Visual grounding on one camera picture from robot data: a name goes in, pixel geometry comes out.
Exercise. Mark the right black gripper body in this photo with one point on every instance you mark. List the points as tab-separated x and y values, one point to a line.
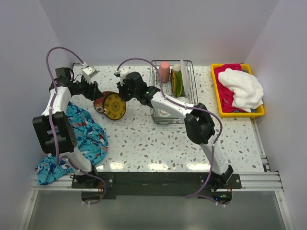
127	93

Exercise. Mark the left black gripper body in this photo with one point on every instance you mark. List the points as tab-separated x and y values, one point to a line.
83	87

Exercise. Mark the yellow brown plate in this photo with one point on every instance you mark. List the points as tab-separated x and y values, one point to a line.
114	106
174	82

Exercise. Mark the pink cup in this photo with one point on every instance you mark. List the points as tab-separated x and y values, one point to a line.
164	71

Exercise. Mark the pale green bowl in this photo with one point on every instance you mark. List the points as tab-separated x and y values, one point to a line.
161	114

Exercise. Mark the red floral plate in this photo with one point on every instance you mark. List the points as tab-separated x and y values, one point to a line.
99	102

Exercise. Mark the lime green small plate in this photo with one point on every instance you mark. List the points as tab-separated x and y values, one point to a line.
179	84

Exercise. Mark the white beige mug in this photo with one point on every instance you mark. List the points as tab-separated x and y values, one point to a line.
176	67

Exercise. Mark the blue shark print cloth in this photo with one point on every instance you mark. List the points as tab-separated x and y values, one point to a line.
91	141

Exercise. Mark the blue patterned bowl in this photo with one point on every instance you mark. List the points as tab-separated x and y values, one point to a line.
183	99

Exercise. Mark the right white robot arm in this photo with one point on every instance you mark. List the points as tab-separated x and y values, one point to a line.
198	121

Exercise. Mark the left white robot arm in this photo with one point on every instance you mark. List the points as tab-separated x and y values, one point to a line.
52	128

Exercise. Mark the pink red cloth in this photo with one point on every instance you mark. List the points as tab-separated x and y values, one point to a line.
224	96

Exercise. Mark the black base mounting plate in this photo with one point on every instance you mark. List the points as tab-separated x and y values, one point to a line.
110	185

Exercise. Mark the white towel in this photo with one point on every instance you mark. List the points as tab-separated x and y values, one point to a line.
248	92

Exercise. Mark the yellow plastic bin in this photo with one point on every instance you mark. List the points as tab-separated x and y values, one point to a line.
258	112

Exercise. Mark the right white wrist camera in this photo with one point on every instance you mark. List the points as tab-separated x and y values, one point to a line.
121	73

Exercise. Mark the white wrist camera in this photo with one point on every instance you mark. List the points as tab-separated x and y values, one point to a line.
121	73
89	72

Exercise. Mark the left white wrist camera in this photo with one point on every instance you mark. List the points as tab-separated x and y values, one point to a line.
89	72

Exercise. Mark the aluminium front rail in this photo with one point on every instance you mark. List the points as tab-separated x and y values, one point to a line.
250	181

